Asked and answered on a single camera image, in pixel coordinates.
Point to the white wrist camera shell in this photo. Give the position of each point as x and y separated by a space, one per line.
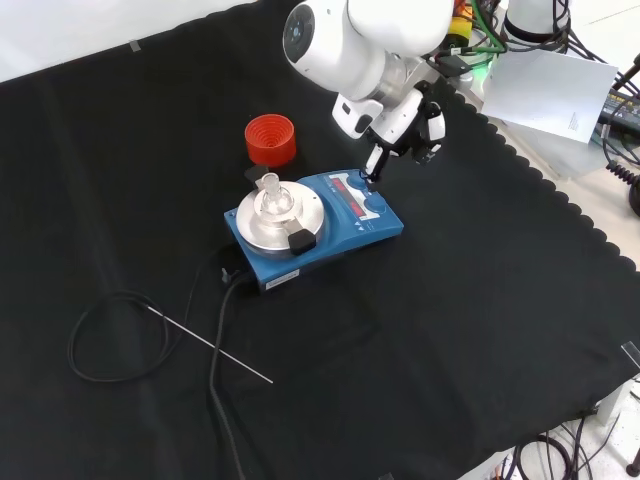
356 116

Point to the heater with blue base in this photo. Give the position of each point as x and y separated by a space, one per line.
310 255

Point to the thin metal temperature probe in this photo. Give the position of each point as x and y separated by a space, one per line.
215 350

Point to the pale board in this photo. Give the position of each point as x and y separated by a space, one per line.
545 95

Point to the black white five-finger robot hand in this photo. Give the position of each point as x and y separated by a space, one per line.
405 120

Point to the yellow stop button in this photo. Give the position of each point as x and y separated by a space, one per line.
459 32

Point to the black bench cloth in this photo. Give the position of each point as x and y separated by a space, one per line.
400 325

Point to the clear round-bottom glass flask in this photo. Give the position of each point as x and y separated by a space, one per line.
272 202

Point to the grey tape piece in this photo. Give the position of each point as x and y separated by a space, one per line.
135 46
631 351

